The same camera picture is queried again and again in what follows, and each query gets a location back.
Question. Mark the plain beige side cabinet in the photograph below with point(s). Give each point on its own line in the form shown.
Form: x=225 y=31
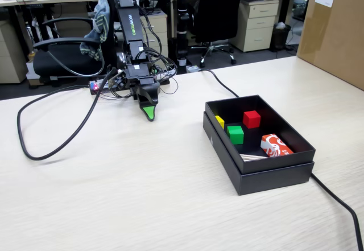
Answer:
x=11 y=57

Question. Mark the red wooden cube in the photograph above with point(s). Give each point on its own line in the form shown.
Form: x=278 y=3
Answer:
x=251 y=119

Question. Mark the green wooden cube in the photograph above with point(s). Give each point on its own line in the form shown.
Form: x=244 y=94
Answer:
x=235 y=135

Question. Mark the robot controller board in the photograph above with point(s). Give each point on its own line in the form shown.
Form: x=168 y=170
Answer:
x=98 y=86

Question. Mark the black pole with white rings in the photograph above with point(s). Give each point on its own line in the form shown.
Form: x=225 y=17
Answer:
x=182 y=20

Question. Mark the black mesh office chair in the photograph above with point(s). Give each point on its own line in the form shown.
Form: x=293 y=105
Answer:
x=219 y=12

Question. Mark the black open box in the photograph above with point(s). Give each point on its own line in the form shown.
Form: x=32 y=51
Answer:
x=270 y=181

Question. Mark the small brown floor box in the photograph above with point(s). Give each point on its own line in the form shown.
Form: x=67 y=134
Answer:
x=31 y=73

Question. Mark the beige three-drawer cabinet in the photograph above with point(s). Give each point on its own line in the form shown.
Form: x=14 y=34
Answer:
x=256 y=34

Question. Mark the black office chair with armrests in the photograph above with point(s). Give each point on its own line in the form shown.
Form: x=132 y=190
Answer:
x=65 y=60

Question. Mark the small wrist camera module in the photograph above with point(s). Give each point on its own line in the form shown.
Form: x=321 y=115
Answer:
x=115 y=81

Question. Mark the silver metal piece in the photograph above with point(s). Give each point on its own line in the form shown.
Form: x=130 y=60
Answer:
x=253 y=157

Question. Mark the orange and white carton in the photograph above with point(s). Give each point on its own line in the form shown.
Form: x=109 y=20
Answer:
x=276 y=146

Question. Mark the blue striped cloth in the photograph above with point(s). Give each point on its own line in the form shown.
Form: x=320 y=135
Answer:
x=99 y=20

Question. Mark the beige cabinet with headset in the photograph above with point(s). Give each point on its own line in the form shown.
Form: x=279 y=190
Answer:
x=159 y=32

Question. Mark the yellow wooden cube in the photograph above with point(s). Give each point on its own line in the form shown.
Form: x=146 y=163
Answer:
x=219 y=121

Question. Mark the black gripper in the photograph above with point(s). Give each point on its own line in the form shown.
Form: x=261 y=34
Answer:
x=142 y=82

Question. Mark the black trash bin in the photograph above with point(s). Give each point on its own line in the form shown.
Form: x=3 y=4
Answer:
x=280 y=37

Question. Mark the black cardboard box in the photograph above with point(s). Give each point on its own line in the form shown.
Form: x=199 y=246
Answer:
x=256 y=140

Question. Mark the large brown cardboard box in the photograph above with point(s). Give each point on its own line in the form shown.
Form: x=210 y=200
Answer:
x=335 y=40

